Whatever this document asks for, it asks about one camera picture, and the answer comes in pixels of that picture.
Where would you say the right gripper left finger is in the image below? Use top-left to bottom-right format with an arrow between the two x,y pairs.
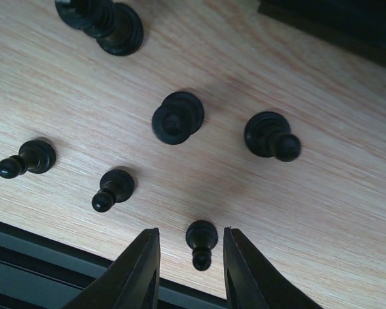
64,228 -> 160,309

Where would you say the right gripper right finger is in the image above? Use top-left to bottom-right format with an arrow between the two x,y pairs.
224,227 -> 318,308

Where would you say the black chess pawn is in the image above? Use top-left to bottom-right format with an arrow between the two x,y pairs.
91,169 -> 135,212
0,139 -> 57,179
185,220 -> 218,271

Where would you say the black chess piece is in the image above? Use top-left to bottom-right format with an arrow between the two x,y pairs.
244,111 -> 302,162
151,91 -> 205,145

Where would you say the black chess king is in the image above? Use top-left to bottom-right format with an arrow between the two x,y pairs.
55,1 -> 144,56

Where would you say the black and grey chessboard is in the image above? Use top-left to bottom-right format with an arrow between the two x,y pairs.
258,0 -> 386,67

